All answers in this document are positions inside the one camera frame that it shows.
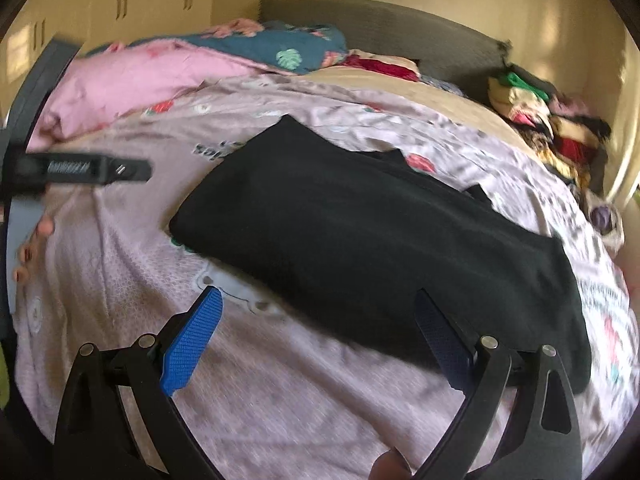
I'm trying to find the purple cloth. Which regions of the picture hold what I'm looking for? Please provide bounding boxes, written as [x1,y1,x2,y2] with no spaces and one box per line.
[582,200,626,252]

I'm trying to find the red cloth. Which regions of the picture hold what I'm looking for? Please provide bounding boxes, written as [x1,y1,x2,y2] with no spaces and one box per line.
[337,52,422,84]

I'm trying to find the beige bed sheet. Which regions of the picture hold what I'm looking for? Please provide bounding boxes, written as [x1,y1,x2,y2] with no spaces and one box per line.
[300,67,532,155]

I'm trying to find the pile of folded clothes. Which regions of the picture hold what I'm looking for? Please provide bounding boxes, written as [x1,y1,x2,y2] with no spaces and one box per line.
[487,62,614,197]

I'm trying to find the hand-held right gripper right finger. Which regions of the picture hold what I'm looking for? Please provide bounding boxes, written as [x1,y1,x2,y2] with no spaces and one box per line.
[414,287,583,480]

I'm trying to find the lilac printed bed sheet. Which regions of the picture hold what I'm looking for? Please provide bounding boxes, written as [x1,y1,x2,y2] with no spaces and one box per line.
[12,74,633,480]

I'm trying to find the cream wardrobe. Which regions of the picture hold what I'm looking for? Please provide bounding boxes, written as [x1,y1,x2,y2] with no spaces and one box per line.
[0,0,219,117]

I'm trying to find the person's right hand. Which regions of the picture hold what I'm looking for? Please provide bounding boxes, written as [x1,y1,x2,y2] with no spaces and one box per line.
[369,447,414,480]

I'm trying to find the teal floral pillow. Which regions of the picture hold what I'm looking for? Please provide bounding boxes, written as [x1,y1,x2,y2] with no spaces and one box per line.
[175,20,349,74]

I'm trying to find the black sweater with orange cuffs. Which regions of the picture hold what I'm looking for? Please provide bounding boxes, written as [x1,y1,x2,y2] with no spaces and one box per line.
[168,114,593,396]

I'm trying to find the person's left hand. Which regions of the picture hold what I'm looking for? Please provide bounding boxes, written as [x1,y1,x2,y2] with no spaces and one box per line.
[14,214,57,283]

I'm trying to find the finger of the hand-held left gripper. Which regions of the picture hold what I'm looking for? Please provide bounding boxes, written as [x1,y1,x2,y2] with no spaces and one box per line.
[10,152,153,196]

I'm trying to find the grey headboard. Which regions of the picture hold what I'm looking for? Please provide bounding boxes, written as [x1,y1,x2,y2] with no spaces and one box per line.
[257,0,514,97]

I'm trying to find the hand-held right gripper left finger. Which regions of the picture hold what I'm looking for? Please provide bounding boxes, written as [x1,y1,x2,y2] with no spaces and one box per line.
[52,285,224,480]

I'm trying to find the pink blanket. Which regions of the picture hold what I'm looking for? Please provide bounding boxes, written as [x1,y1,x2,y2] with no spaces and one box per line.
[37,40,301,143]

